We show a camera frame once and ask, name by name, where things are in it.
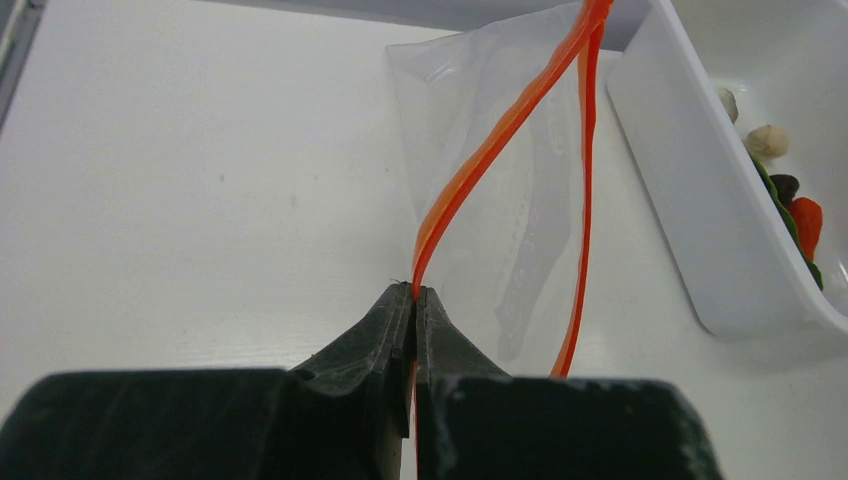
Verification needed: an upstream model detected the white plastic bin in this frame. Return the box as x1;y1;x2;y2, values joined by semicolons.
607;1;847;338

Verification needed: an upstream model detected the brown mushroom toy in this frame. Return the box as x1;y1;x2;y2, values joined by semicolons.
769;174;800;209

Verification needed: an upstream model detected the beige garlic bulb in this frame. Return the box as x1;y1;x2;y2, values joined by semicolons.
744;124;790;161

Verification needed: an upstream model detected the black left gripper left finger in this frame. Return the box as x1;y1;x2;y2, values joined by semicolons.
1;282;414;479

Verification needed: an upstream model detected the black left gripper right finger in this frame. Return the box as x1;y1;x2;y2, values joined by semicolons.
414;287;722;479

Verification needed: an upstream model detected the green leafy vegetable toy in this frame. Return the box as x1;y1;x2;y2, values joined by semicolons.
751;157;824;290

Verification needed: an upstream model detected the orange carrot toy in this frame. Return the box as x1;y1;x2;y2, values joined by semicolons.
789;197;823;262

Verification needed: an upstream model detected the clear orange zip bag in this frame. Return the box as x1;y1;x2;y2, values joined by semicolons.
384;0;627;480

